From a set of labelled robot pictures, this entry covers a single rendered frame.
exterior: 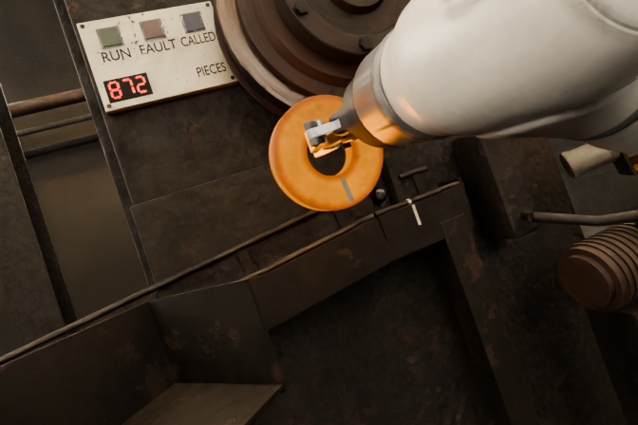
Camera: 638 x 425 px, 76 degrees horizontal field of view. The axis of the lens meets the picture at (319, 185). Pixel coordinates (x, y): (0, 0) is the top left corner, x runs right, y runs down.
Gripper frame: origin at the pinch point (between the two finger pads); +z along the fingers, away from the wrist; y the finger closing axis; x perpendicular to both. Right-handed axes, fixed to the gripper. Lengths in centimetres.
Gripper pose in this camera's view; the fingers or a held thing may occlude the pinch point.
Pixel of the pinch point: (323, 141)
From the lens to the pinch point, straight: 55.3
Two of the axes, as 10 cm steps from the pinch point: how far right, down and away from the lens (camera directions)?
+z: -3.0, 0.8, 9.5
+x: -3.2, -9.5, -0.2
